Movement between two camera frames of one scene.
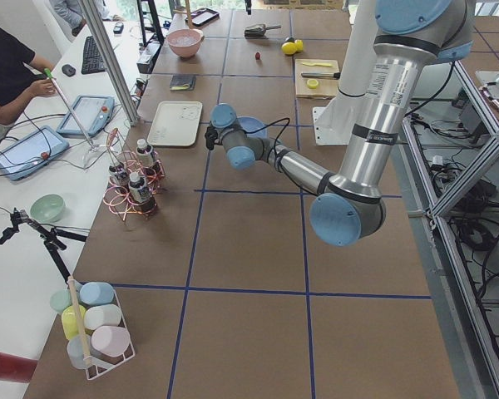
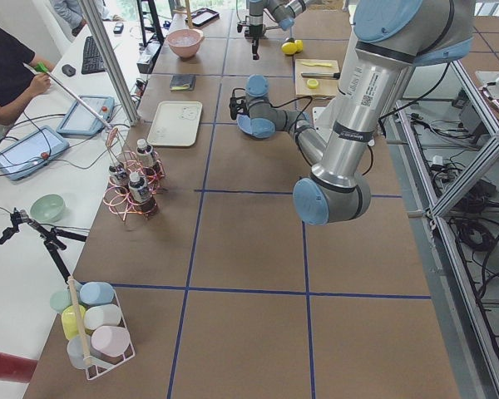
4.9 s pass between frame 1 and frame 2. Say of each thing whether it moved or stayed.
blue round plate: stayed
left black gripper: moved
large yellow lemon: stayed
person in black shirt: stayed
